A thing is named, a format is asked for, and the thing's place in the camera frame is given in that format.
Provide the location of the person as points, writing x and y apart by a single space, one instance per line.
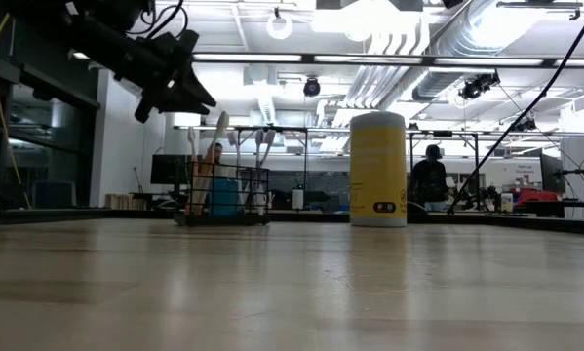
429 180
217 155

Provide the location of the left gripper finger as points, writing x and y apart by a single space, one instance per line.
143 111
194 95

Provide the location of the small white bottle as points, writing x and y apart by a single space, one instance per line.
507 202

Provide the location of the red bag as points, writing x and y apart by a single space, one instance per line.
533 196

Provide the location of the black track light cluster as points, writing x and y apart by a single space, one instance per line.
479 87
523 126

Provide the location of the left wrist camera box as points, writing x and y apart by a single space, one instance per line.
116 10

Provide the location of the wooden crate stack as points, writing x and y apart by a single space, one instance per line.
118 201

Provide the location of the black hanging spotlight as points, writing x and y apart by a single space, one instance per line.
312 88

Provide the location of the silver air duct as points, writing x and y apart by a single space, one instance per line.
447 73

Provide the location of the small black robot arm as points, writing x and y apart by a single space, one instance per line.
489 192

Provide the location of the yellow wipes canister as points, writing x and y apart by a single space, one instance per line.
377 170

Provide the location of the black metal workstation frame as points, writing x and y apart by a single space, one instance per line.
447 132
291 129

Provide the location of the black table frame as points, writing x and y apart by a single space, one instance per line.
311 218

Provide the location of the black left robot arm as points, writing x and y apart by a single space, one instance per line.
52 24

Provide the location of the long white light strip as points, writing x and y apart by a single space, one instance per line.
247 57
486 62
369 59
579 63
80 56

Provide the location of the black computer monitor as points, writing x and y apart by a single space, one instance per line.
551 173
167 169

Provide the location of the white cylinder container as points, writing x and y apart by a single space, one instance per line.
297 199

